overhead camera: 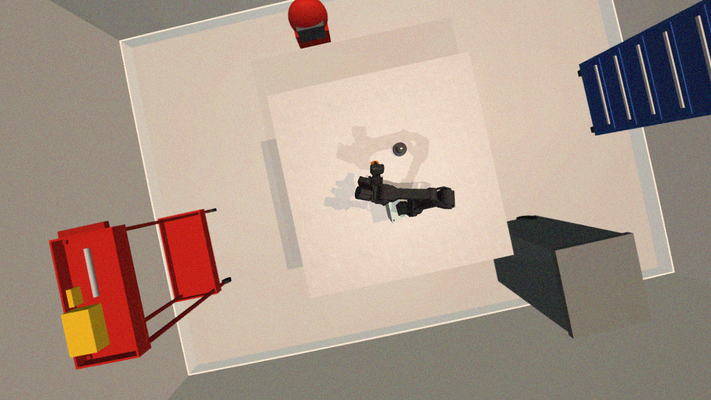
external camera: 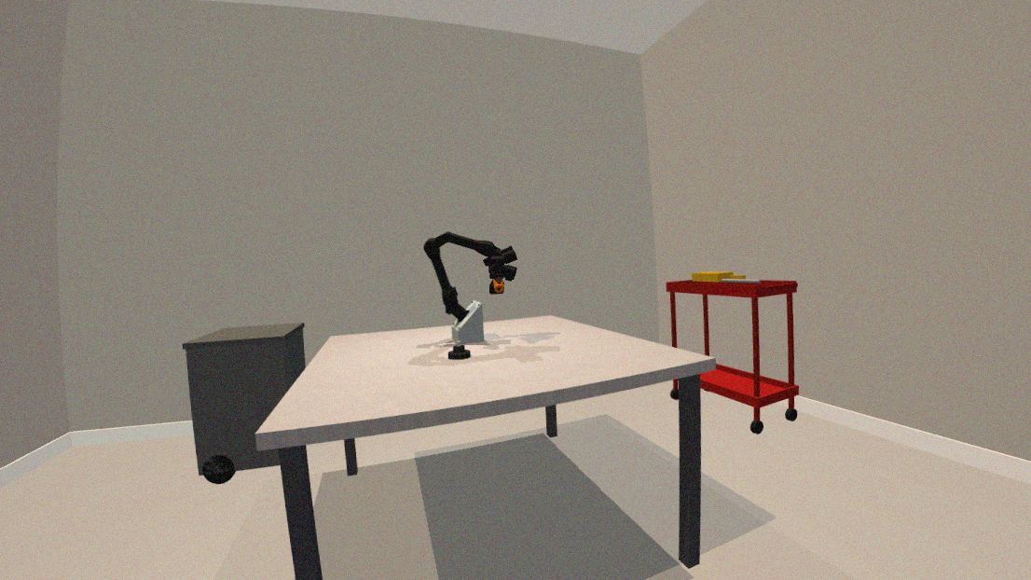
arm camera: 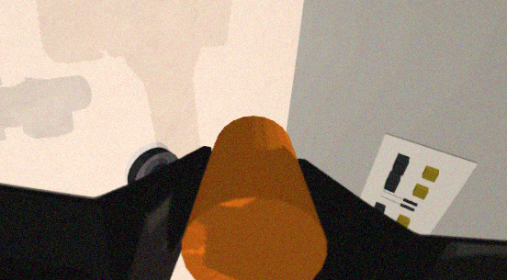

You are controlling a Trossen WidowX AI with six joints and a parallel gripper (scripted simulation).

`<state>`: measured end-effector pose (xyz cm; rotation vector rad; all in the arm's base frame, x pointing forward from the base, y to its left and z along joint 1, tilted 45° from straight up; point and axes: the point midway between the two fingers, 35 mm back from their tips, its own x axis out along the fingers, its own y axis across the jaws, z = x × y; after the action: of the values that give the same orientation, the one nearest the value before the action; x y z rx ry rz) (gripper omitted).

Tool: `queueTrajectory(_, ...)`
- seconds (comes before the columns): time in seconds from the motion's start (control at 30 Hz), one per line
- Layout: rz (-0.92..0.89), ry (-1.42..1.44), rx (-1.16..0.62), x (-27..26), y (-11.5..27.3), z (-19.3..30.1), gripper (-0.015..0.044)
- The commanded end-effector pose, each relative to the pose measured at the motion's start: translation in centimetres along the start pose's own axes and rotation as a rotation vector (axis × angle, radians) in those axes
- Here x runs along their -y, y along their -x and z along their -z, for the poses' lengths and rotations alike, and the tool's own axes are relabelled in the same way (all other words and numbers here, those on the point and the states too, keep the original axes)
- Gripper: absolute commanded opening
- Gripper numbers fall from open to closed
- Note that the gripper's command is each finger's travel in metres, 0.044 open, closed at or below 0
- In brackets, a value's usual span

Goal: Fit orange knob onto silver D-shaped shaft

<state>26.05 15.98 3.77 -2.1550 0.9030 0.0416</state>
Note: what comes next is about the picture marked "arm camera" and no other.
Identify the orange knob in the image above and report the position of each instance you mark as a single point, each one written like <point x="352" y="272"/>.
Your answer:
<point x="253" y="218"/>

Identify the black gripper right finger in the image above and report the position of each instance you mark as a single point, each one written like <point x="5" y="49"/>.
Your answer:
<point x="363" y="243"/>

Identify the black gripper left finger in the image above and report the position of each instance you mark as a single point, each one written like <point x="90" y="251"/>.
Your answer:
<point x="133" y="232"/>

